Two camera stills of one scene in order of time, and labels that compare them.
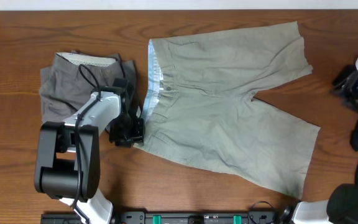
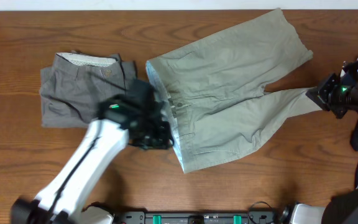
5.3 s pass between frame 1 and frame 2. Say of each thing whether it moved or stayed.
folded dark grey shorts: stayed
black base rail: stayed
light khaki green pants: moved
